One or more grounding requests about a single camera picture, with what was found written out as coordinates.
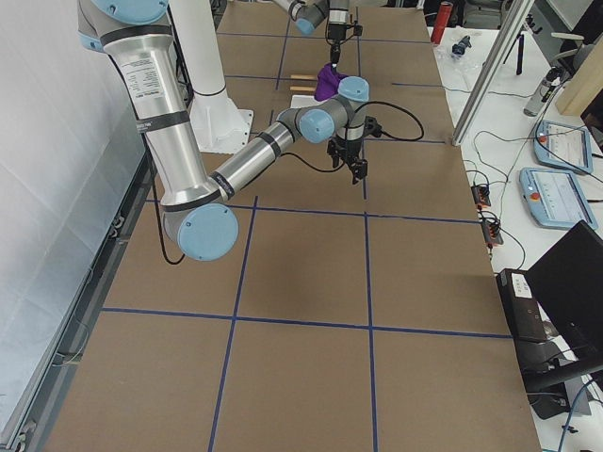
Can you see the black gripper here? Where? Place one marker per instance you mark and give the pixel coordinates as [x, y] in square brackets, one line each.
[349, 146]
[336, 32]

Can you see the purple towel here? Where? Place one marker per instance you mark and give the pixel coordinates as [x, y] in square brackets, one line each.
[328, 82]

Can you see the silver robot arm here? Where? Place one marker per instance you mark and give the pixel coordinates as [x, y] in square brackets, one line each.
[308, 17]
[167, 55]

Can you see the far wooden rack rod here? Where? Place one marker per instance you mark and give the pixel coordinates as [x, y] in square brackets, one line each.
[305, 77]

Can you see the white towel rack base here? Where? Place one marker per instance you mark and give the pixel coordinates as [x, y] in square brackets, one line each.
[303, 101]

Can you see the red cylinder tube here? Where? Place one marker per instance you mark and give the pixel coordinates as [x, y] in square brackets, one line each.
[441, 21]

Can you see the orange black connector board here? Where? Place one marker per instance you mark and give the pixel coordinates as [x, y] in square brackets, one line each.
[481, 196]

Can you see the near teach pendant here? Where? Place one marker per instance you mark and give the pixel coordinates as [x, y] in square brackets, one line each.
[555, 199]

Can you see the teach pendant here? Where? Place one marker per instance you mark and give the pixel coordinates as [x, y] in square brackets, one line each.
[563, 146]
[555, 199]

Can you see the far teach pendant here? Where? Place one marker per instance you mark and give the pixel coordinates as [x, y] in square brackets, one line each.
[563, 146]

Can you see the grey water bottle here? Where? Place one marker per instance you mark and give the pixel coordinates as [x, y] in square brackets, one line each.
[543, 91]

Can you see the black box with label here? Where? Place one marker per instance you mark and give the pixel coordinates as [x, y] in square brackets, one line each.
[520, 306]

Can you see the black monitor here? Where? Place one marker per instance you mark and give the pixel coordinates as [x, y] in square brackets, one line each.
[567, 283]

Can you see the white pedestal column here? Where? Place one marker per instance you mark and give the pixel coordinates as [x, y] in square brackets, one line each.
[218, 125]

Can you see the aluminium frame post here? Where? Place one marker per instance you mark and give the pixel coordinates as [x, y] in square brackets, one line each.
[502, 45]

